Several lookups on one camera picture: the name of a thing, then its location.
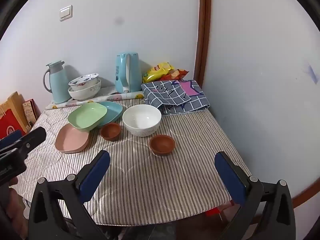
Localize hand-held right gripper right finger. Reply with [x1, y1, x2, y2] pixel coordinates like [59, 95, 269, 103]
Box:
[214, 151, 297, 240]

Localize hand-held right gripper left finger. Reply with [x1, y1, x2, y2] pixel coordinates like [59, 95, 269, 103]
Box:
[29, 150, 111, 240]

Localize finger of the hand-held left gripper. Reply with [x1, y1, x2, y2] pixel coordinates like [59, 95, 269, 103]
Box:
[0, 129, 22, 151]
[14, 127, 47, 159]

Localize pink plate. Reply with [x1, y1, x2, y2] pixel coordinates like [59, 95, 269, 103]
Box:
[55, 124, 91, 154]

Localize small brown bowl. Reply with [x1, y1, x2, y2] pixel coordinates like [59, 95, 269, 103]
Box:
[100, 123, 122, 142]
[149, 135, 176, 156]

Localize green plate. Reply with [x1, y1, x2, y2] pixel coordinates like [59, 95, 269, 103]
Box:
[68, 102, 108, 132]

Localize blue plate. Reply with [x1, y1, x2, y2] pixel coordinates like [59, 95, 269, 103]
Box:
[96, 101, 123, 128]

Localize person's left hand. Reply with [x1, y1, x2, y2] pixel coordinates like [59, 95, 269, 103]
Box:
[0, 176, 28, 240]

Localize red paper bag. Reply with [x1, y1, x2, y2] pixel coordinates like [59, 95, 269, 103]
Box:
[0, 109, 27, 140]

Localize patterned gift box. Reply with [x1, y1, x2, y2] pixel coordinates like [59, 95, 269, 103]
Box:
[22, 99, 42, 128]

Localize red plastic object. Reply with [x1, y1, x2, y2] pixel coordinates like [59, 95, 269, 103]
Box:
[205, 206, 222, 217]

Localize striped quilt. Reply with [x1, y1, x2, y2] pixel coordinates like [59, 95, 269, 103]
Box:
[15, 97, 253, 225]

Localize light blue thermos jug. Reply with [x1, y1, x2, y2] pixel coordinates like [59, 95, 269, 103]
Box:
[43, 60, 73, 105]

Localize large white swirl-print bowl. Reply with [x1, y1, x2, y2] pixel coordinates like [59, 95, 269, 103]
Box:
[68, 79, 102, 100]

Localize crane print porcelain bowl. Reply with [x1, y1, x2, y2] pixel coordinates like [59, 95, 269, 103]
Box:
[69, 73, 99, 92]

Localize fruit print oilcloth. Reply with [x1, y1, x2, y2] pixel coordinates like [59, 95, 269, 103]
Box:
[45, 86, 145, 110]

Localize brown wooden baseboard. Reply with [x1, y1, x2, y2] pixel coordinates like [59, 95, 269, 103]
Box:
[291, 184, 320, 208]

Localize grey checked cloth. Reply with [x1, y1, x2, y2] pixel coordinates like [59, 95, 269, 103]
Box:
[141, 79, 210, 116]

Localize light blue electric kettle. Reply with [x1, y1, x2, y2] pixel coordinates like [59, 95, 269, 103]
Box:
[115, 52, 142, 94]

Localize red chip bag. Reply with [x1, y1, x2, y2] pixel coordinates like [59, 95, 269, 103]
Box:
[162, 69, 188, 82]

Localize yellow chip bag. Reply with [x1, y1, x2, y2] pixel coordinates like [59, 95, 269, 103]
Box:
[142, 62, 175, 83]

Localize white light switch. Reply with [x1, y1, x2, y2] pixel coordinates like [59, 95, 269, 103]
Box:
[59, 5, 73, 22]

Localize brown wooden door frame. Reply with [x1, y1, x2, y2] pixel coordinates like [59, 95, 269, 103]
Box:
[194, 0, 212, 85]

